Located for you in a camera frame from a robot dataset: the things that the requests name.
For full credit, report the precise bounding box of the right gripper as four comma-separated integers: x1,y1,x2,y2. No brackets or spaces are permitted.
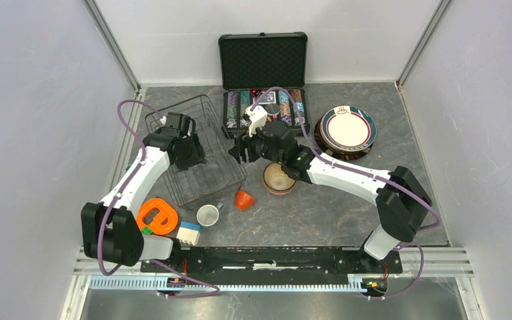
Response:
228,119,285,165

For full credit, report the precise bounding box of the white plate teal rim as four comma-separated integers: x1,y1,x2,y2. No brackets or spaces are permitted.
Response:
318,105,377,152

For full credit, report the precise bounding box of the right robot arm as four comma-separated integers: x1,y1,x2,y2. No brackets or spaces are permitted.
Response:
229,121,433,272

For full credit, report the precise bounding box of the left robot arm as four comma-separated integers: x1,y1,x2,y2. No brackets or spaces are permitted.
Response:
81,112,206,272

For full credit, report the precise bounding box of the tan ceramic bowl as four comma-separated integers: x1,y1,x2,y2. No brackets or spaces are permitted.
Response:
263,163,296,195

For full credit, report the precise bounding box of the silver round dealer button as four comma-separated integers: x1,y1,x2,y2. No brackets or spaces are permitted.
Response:
265,103,281,117

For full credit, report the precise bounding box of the orange small cup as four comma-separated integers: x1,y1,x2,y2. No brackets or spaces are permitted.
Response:
234,190,255,211

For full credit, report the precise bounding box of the white mug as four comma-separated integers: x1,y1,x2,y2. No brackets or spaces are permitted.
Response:
196,203,224,227

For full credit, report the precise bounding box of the orange tape dispenser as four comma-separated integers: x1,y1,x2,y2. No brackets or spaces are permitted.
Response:
136,198,179,235

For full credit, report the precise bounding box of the black poker chip case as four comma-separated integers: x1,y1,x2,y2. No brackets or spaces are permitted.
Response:
218,32,310,139

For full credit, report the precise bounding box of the blue white toy block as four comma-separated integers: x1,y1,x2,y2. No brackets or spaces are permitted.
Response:
176,221,201,246

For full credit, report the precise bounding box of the green dice block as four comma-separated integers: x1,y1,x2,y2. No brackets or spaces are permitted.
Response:
141,226,153,235

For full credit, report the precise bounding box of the dark brown bottom plate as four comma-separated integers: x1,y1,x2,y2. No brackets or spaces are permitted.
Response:
314,122,373,161

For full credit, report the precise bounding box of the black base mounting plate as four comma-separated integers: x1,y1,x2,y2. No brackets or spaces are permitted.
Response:
165,246,403,285

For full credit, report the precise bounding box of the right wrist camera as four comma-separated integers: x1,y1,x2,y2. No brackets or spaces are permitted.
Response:
245,105,268,137

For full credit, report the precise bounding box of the black wire dish rack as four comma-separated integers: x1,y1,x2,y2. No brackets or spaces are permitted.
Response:
147,95,247,211

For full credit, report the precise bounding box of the white cable duct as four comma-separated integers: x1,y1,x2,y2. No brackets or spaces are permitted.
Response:
89,275,367,293

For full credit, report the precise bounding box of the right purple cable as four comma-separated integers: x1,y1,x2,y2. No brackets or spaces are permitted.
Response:
249,86,443,301

